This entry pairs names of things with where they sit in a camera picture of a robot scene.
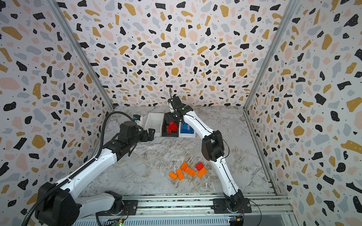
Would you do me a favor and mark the red square lego brick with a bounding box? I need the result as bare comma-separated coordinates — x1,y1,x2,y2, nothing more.
169,122,177,128

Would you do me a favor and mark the blue lego brick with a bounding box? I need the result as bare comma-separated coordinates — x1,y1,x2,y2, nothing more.
181,123,194,134

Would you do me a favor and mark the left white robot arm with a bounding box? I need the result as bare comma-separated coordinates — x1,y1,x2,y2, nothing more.
28,121,155,226

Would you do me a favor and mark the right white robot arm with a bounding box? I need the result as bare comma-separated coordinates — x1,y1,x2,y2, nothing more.
169,104,252,213

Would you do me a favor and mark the black middle bin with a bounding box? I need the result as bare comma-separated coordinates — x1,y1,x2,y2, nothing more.
161,113,179,137

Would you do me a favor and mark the right white bin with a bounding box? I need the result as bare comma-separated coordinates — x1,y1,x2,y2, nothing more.
178,121,196,138

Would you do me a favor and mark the white bin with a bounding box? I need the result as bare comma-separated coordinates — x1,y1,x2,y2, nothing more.
144,113,164,137
178,121,196,138

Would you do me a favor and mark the left white bin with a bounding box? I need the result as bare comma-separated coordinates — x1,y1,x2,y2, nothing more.
144,113,164,137

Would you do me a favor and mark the orange lego brick upper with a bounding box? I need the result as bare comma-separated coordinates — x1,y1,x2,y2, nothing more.
180,162,188,171

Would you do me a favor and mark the small orange lego brick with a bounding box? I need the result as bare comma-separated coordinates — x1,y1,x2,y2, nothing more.
169,172,178,180

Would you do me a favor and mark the orange lego brick middle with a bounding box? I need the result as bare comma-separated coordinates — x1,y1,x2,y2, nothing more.
176,169,184,180

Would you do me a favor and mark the orange long lego brick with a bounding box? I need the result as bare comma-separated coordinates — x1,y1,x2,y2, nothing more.
184,167,196,177

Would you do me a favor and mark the orange lego brick right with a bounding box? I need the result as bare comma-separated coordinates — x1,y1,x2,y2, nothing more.
197,168,207,178

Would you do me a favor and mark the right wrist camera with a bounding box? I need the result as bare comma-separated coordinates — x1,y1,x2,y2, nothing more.
168,96,185,113

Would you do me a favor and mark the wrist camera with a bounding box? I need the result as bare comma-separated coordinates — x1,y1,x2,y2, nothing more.
133,114,143,126
168,96,185,113

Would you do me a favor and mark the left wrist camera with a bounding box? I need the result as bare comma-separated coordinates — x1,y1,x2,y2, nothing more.
133,114,143,126

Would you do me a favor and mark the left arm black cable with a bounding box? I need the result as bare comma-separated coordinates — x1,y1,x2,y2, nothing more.
21,111,142,226

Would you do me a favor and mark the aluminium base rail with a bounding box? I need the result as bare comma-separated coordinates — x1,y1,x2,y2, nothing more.
74,193,293,226

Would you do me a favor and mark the right corner aluminium post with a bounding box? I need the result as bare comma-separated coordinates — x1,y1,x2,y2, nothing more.
243,0,300,111

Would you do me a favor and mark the corner aluminium post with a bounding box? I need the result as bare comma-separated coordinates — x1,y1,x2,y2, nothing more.
243,0,300,111
45,0,115,110

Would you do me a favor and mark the left corner aluminium post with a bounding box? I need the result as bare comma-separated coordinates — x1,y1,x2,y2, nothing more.
45,0,115,110

